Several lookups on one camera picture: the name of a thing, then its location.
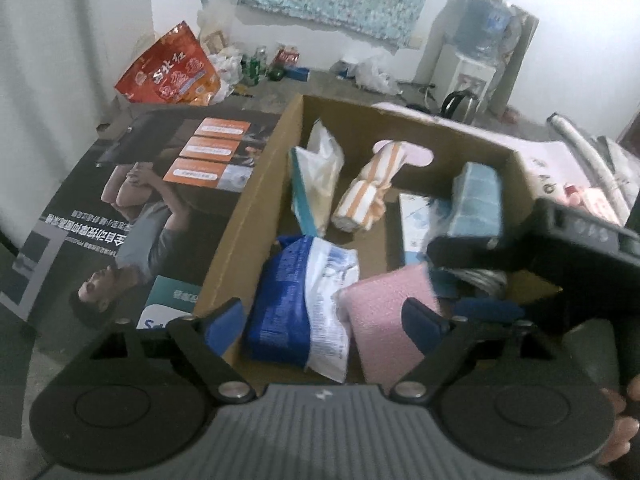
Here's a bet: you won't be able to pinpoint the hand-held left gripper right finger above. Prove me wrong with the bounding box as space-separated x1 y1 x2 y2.
390 297 561 404

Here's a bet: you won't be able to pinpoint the white tissue packet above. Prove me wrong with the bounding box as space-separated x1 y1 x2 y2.
289 119 346 239

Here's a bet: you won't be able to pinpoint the white water dispenser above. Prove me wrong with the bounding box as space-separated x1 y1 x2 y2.
431 42 501 122

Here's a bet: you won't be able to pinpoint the blue water jug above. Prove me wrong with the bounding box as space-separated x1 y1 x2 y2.
454 0 514 62

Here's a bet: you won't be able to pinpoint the cardboard box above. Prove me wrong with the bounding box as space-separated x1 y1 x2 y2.
192 92 630 387

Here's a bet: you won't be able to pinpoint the orange striped towel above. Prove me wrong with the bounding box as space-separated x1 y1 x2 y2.
331 139 434 234

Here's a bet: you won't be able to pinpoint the crumpled white plastic bags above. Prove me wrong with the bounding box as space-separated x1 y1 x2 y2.
206 46 244 84

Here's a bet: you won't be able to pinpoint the black electric kettle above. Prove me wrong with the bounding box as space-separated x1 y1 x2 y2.
440 89 484 124

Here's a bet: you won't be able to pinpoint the person's right hand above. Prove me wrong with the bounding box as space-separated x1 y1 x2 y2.
597 377 640 467

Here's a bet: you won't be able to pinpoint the white hose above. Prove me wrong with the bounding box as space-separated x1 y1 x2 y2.
546 112 632 222

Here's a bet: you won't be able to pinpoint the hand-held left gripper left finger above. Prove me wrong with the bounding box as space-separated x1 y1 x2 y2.
90 297 256 404

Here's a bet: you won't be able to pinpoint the pink sponge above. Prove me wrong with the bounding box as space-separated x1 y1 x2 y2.
337 262 444 386

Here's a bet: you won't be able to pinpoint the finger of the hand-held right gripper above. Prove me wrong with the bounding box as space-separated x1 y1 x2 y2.
452 297 528 324
427 232 538 299

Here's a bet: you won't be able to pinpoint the red snack bag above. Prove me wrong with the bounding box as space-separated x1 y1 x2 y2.
114 21 224 107

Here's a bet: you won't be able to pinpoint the blue wet wipes packet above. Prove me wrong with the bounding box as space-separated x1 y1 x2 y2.
242 234 362 384

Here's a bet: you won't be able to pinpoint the white plastic bag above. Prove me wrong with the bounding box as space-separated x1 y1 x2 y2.
352 55 402 94

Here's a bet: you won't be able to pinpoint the blue and white box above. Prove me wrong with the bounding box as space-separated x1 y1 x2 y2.
398 192 454 267

